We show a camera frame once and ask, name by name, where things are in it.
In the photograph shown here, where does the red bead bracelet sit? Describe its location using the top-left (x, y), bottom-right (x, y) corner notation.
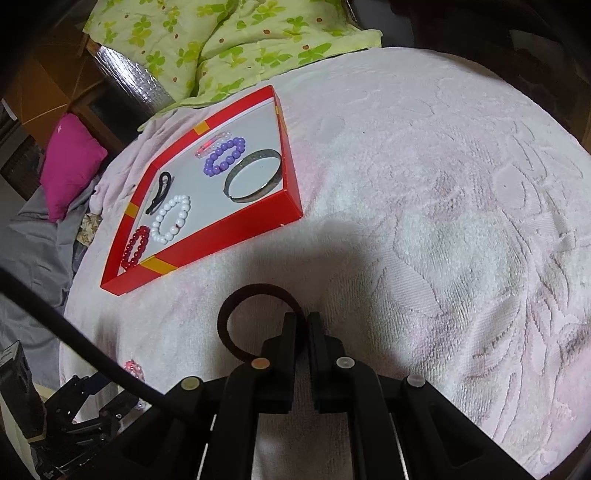
top-left (120, 225), bottom-right (151, 271)

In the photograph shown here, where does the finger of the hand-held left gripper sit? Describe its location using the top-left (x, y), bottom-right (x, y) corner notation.
top-left (45, 373), bottom-right (116, 412)
top-left (65, 399), bottom-right (141, 446)

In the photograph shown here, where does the red shallow box tray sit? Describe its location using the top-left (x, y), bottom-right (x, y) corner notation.
top-left (100, 84), bottom-right (304, 297)

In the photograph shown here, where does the brown wooden cabinet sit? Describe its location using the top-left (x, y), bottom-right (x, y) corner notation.
top-left (9, 28), bottom-right (109, 139)

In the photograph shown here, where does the pale pink clear bead bracelet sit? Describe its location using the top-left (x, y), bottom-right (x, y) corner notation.
top-left (122, 359), bottom-right (145, 384)

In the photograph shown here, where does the pale pink textured blanket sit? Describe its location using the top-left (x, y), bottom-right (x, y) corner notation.
top-left (58, 45), bottom-right (591, 480)

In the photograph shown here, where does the purple bead bracelet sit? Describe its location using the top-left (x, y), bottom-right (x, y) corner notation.
top-left (203, 137), bottom-right (246, 176)

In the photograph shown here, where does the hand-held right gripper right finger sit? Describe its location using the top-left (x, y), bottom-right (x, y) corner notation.
top-left (307, 311), bottom-right (541, 480)

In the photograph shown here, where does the small patterned beige cloth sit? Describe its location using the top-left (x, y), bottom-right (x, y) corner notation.
top-left (76, 212), bottom-right (103, 245)

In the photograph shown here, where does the dark brown hair tie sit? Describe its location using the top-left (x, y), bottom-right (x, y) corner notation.
top-left (218, 283), bottom-right (305, 366)

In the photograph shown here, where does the magenta pillow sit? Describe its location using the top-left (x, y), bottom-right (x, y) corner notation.
top-left (40, 113), bottom-right (109, 222)

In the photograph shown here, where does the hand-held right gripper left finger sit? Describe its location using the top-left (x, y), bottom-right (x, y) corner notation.
top-left (99, 312), bottom-right (306, 480)

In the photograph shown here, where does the silver metal bangle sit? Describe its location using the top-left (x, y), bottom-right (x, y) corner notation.
top-left (223, 150), bottom-right (283, 203)

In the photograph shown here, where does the white bead bracelet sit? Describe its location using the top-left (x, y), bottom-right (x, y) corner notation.
top-left (151, 194), bottom-right (191, 245)

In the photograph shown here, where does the grey blanket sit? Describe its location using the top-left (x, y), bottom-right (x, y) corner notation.
top-left (0, 187), bottom-right (100, 384)

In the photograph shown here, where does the green floral quilt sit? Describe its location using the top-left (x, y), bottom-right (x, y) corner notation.
top-left (82, 0), bottom-right (383, 125)

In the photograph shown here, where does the silver foil insulation sheet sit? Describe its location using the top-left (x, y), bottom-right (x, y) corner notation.
top-left (92, 44), bottom-right (178, 118)

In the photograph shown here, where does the black hair tie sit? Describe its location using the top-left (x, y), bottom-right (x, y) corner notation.
top-left (145, 172), bottom-right (173, 215)

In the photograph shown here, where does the black cable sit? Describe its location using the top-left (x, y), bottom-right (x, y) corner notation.
top-left (0, 267), bottom-right (197, 412)

